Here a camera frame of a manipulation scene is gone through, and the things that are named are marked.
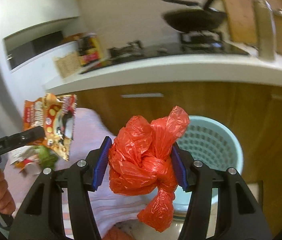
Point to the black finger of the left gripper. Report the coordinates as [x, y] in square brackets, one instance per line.
[18, 140]

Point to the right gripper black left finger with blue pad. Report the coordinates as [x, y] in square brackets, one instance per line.
[40, 215]

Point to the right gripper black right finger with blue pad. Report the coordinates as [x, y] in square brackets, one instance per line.
[239, 216]

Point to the orange panda snack packet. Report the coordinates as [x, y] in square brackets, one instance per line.
[56, 115]

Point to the red plastic bag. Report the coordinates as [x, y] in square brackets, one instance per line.
[140, 162]

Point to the orange paper cup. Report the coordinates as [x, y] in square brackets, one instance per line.
[29, 166]

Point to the light blue perforated trash basket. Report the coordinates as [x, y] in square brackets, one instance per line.
[212, 143]

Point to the white kitchen countertop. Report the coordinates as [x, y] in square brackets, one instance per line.
[179, 68]

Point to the green leafy vegetable scraps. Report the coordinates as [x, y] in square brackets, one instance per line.
[46, 157]

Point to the wooden cabinet door right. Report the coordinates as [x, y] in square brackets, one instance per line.
[257, 123]

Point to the wooden cabinet door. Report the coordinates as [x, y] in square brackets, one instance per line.
[257, 123]
[211, 99]

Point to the beige woven basket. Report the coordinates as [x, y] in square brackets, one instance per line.
[67, 65]

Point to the wooden cabinet door left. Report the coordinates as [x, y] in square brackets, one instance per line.
[211, 99]

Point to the dark sauce bottle red label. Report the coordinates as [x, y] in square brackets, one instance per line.
[89, 50]

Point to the black gas stove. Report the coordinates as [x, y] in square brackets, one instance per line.
[196, 42]

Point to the black frying pan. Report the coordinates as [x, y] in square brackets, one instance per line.
[194, 17]

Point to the wooden cutting board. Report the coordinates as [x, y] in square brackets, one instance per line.
[241, 21]

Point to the silver cabinet handle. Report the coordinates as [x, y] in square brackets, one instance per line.
[142, 95]

